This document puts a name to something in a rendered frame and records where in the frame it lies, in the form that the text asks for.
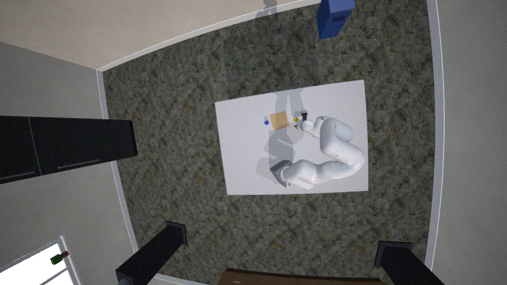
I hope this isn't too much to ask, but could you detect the tan flat mat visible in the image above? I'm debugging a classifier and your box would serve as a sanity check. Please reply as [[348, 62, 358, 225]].
[[270, 111, 290, 131]]

